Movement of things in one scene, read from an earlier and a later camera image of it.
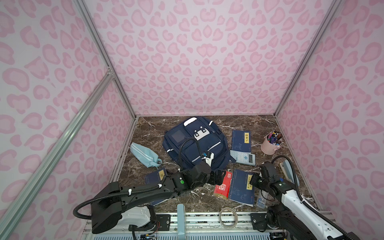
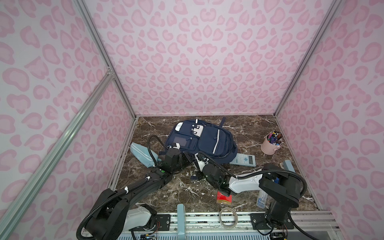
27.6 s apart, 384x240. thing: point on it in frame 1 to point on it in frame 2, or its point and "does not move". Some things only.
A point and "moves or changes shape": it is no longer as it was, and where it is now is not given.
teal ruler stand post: x=181 y=222 does not move
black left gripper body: x=211 y=179 to x=183 y=161
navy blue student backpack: x=185 y=142 moves or changes shape
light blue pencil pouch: x=149 y=158 does not move
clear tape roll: x=236 y=219 does not move
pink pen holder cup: x=272 y=142 does not move
